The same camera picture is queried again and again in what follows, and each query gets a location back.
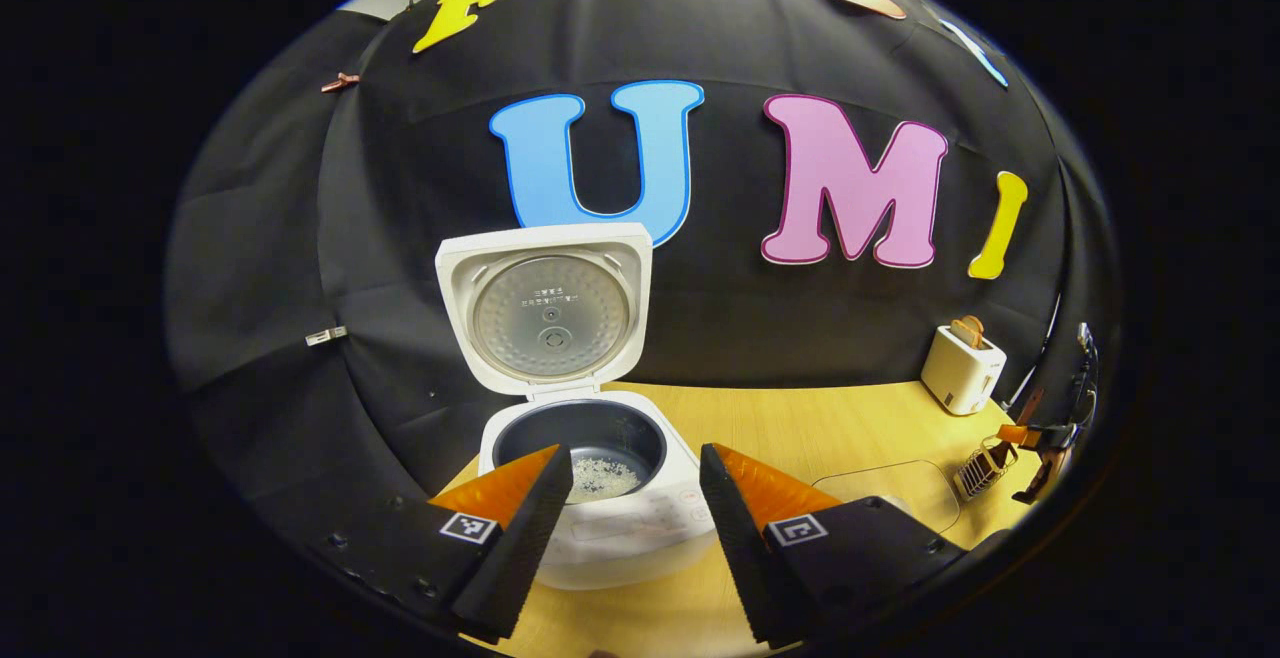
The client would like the white rice pile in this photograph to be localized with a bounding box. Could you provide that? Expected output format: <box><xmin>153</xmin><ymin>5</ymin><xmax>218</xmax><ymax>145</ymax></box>
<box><xmin>568</xmin><ymin>456</ymin><xmax>643</xmax><ymax>504</ymax></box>

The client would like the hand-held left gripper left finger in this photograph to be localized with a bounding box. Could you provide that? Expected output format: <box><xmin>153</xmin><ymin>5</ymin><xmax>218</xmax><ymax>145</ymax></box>
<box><xmin>318</xmin><ymin>443</ymin><xmax>575</xmax><ymax>644</ymax></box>

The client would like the clear plastic rice container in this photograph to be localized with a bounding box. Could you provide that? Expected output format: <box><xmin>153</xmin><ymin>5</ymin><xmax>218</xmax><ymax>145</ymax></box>
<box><xmin>810</xmin><ymin>459</ymin><xmax>963</xmax><ymax>537</ymax></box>

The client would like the white toaster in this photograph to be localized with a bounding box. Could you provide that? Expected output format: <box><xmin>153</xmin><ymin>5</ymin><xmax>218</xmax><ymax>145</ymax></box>
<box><xmin>920</xmin><ymin>323</ymin><xmax>1008</xmax><ymax>416</ymax></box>

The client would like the black backdrop cloth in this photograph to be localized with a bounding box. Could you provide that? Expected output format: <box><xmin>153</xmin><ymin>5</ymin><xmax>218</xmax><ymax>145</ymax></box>
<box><xmin>165</xmin><ymin>0</ymin><xmax>1106</xmax><ymax>579</ymax></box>

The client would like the white rice cooker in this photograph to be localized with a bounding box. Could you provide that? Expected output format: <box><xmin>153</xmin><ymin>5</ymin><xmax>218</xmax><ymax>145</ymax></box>
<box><xmin>435</xmin><ymin>222</ymin><xmax>719</xmax><ymax>591</ymax></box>

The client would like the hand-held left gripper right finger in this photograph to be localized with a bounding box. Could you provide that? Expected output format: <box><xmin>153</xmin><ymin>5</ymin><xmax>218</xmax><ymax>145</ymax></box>
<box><xmin>698</xmin><ymin>442</ymin><xmax>971</xmax><ymax>651</ymax></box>

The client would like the wire chopstick holder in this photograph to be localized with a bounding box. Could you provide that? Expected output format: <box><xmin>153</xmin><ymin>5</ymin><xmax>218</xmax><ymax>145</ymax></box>
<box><xmin>955</xmin><ymin>436</ymin><xmax>1021</xmax><ymax>501</ymax></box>

